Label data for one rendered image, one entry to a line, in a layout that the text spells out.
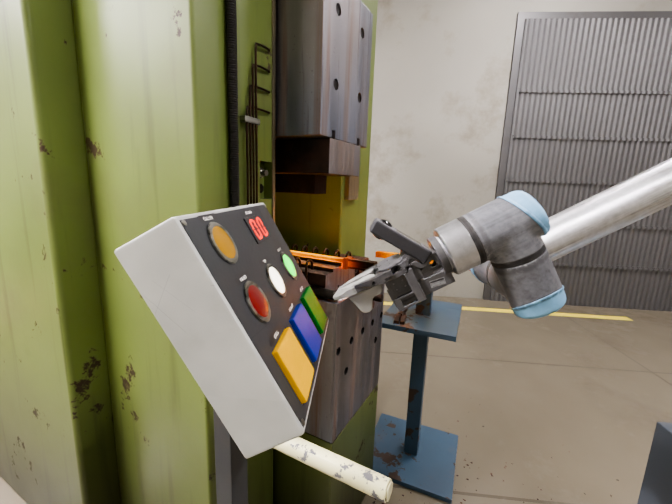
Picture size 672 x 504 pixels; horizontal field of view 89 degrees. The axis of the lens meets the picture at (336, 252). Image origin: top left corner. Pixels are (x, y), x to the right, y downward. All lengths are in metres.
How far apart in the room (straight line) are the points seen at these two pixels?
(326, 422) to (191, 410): 0.39
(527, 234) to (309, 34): 0.70
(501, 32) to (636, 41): 1.28
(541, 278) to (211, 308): 0.51
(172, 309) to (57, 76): 0.87
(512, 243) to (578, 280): 4.08
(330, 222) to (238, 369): 1.02
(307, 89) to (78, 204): 0.69
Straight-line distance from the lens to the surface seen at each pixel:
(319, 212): 1.39
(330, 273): 1.02
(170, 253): 0.39
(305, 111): 0.96
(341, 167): 1.03
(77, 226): 1.17
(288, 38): 1.05
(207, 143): 0.83
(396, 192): 3.98
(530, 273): 0.65
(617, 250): 4.82
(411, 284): 0.60
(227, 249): 0.44
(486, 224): 0.61
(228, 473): 0.72
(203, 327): 0.40
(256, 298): 0.44
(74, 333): 1.23
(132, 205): 1.01
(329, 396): 1.10
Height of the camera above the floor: 1.24
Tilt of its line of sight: 11 degrees down
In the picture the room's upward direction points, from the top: 2 degrees clockwise
